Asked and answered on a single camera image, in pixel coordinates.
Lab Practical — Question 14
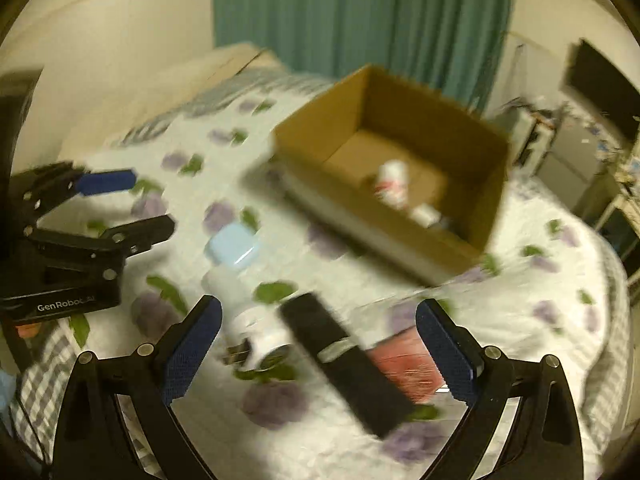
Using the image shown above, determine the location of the black rectangular box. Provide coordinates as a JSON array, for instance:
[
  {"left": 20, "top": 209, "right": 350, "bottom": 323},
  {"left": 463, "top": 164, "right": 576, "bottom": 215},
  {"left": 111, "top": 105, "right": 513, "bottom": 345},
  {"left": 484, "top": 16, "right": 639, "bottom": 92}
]
[{"left": 280, "top": 292, "right": 414, "bottom": 439}]

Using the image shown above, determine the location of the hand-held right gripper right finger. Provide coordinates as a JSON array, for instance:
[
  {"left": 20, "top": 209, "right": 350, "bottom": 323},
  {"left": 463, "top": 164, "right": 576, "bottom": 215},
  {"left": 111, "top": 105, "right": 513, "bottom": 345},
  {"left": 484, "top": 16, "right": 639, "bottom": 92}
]
[{"left": 416, "top": 298, "right": 585, "bottom": 480}]

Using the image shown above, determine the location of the teal curtain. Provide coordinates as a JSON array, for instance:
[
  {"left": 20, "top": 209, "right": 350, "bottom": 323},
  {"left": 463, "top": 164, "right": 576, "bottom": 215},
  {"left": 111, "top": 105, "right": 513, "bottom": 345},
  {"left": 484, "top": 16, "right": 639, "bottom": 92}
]
[{"left": 212, "top": 0, "right": 516, "bottom": 113}]

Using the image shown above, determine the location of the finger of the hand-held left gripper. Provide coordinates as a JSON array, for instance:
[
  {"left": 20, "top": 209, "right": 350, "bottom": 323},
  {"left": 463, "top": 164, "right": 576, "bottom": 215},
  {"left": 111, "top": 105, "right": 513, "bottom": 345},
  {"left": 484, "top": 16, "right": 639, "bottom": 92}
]
[
  {"left": 30, "top": 215, "right": 177, "bottom": 281},
  {"left": 12, "top": 162, "right": 138, "bottom": 233}
]

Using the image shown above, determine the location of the floral quilted blanket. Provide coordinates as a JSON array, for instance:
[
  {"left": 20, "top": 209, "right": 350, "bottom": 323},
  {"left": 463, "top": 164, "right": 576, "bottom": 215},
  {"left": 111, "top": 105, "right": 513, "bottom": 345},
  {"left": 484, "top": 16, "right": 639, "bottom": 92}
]
[{"left": 10, "top": 67, "right": 630, "bottom": 480}]

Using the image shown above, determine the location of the red box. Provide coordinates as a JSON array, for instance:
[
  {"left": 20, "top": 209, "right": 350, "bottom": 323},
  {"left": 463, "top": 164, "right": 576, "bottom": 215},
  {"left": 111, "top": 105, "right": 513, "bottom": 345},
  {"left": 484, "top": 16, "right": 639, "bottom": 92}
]
[{"left": 368, "top": 326, "right": 453, "bottom": 404}]

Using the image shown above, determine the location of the light blue case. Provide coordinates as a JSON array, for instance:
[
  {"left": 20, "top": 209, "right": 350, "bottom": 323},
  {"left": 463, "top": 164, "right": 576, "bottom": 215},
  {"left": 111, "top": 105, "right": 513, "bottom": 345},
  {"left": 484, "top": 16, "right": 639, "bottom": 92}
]
[{"left": 207, "top": 223, "right": 262, "bottom": 271}]

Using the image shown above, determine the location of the black monitor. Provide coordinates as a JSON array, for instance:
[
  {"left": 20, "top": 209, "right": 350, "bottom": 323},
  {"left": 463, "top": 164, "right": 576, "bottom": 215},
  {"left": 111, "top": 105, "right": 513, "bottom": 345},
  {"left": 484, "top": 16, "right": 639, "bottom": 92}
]
[{"left": 561, "top": 39, "right": 640, "bottom": 148}]

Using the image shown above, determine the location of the cluttered desk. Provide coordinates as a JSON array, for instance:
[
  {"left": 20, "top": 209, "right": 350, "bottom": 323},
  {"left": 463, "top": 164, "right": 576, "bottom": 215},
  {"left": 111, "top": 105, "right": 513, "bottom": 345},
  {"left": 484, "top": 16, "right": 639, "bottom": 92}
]
[{"left": 492, "top": 95, "right": 640, "bottom": 281}]

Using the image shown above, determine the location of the small white bottle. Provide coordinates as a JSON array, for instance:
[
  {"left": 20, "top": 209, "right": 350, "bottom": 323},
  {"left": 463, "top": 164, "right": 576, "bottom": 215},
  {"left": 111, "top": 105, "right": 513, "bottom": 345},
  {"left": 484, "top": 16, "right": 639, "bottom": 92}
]
[{"left": 410, "top": 204, "right": 443, "bottom": 228}]

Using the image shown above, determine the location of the brown cardboard box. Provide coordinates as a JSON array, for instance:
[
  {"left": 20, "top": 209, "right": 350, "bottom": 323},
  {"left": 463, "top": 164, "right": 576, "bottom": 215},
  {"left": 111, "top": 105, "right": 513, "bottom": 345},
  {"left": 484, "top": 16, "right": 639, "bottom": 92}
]
[{"left": 242, "top": 65, "right": 512, "bottom": 287}]

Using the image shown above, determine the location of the white bottle with red label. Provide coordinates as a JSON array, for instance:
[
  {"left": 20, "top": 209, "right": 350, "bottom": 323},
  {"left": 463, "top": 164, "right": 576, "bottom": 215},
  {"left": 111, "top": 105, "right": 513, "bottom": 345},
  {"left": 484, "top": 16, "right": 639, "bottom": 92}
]
[{"left": 374, "top": 160, "right": 408, "bottom": 209}]

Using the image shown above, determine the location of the white plastic bottle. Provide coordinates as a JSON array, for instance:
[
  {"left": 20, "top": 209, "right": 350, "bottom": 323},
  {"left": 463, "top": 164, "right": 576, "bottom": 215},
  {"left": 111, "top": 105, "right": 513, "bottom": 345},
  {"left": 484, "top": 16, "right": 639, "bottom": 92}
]
[{"left": 201, "top": 266, "right": 292, "bottom": 370}]

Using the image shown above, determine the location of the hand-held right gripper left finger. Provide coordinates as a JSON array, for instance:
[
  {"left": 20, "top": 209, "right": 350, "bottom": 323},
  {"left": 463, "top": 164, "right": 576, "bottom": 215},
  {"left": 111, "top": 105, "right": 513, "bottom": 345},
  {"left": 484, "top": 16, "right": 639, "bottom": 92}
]
[{"left": 52, "top": 295, "right": 223, "bottom": 480}]

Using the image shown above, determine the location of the grey checkered cloth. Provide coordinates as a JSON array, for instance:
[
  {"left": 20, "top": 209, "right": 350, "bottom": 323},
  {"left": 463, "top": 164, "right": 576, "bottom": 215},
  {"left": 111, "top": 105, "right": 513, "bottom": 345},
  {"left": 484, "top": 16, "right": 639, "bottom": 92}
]
[{"left": 10, "top": 330, "right": 76, "bottom": 461}]

